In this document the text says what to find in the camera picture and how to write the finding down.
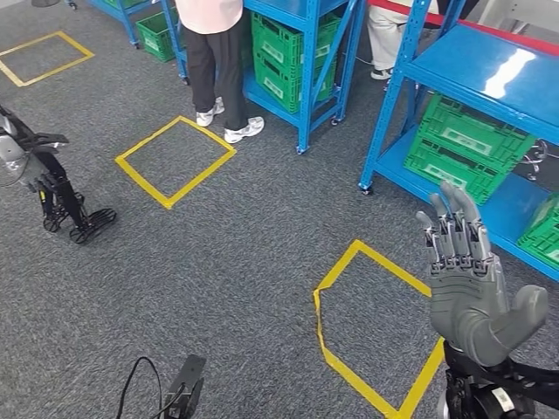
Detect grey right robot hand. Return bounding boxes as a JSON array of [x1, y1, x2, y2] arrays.
[[415, 181, 550, 368]]

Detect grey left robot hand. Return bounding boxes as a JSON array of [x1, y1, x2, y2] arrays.
[[189, 377, 205, 419]]

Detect blue metal shelf rack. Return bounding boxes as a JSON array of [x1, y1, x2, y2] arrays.
[[85, 0, 152, 47], [358, 0, 559, 285], [162, 0, 368, 156]]

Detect crumpled yellow floor tape square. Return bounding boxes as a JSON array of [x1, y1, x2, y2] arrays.
[[313, 238, 446, 419]]

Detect chrome chair base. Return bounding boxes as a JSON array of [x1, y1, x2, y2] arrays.
[[520, 138, 549, 182]]

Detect long red strip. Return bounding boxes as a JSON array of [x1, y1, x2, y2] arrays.
[[369, 0, 559, 58]]

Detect person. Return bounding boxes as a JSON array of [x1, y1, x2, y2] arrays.
[[174, 0, 266, 145], [366, 0, 481, 82]]

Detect silver and black robot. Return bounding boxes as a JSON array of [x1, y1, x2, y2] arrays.
[[0, 104, 118, 245]]

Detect black camera cable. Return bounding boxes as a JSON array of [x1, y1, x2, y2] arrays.
[[116, 356, 165, 419]]

